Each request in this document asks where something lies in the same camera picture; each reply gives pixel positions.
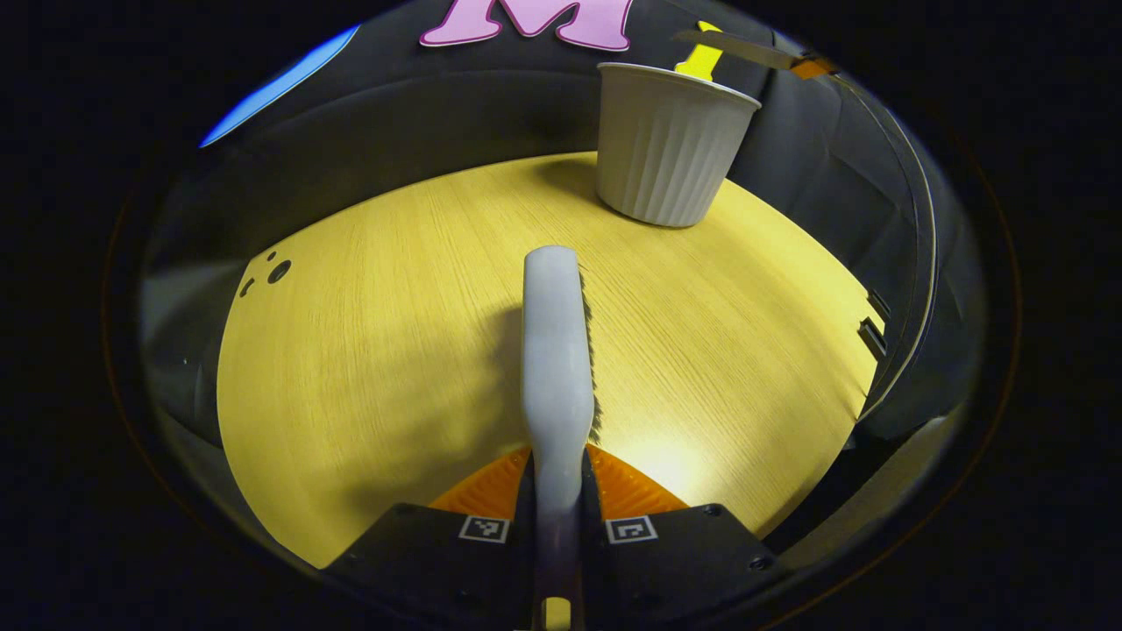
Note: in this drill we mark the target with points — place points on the wooden desktop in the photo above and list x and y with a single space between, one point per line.
368 350

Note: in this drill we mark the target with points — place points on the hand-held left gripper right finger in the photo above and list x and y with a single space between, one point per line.
675 570

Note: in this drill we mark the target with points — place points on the grey dustpan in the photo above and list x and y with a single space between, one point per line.
736 48

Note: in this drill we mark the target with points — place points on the small grey broom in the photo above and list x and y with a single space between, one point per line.
557 368

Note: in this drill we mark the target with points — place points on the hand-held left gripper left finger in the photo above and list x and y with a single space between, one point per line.
429 570

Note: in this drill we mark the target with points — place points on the black desk bracket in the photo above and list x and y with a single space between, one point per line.
873 337

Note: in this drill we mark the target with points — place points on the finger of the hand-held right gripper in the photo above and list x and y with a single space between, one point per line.
811 67

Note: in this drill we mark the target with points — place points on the white ribbed garbage bin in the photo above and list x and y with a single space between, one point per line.
671 149

